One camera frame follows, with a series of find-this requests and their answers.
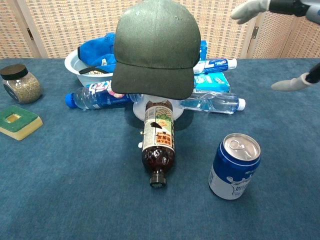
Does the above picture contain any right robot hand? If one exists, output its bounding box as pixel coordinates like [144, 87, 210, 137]
[229, 0, 320, 92]

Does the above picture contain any dark baseball cap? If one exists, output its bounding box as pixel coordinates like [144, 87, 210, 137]
[111, 0, 202, 100]

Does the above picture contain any small blue carton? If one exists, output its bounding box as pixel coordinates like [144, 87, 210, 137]
[198, 39, 209, 62]

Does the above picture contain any blue white toothpaste tube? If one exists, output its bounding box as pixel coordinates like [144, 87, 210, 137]
[193, 57, 238, 75]

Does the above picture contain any light blue toothpaste box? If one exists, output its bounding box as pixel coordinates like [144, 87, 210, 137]
[193, 72, 231, 94]

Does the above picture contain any clear crushed water bottle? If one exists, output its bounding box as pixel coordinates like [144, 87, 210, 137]
[179, 90, 247, 115]

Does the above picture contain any white mannequin head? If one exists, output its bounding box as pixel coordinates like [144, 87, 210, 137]
[132, 93, 185, 121]

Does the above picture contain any brown tea bottle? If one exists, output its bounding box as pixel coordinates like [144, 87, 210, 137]
[141, 99, 176, 189]

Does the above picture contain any blue cloth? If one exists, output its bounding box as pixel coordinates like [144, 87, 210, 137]
[76, 31, 117, 74]

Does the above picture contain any blue white drink can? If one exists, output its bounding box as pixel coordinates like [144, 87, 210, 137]
[208, 132, 262, 201]

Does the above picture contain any black rimmed scrubber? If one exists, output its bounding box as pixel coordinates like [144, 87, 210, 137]
[78, 66, 110, 76]

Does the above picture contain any blue label water bottle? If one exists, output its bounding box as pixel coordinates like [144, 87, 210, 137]
[64, 81, 141, 111]

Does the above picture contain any woven folding screen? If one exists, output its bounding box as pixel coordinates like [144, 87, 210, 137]
[0, 0, 320, 60]

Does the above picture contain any white plastic basin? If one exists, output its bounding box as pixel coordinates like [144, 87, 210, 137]
[64, 48, 117, 87]

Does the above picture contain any glass jar black lid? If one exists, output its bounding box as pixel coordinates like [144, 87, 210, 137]
[0, 64, 43, 105]

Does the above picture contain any blue tablecloth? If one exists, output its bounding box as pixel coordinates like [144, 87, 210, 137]
[0, 57, 320, 240]

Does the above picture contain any green yellow sponge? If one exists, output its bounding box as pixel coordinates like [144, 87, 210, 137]
[0, 104, 44, 141]

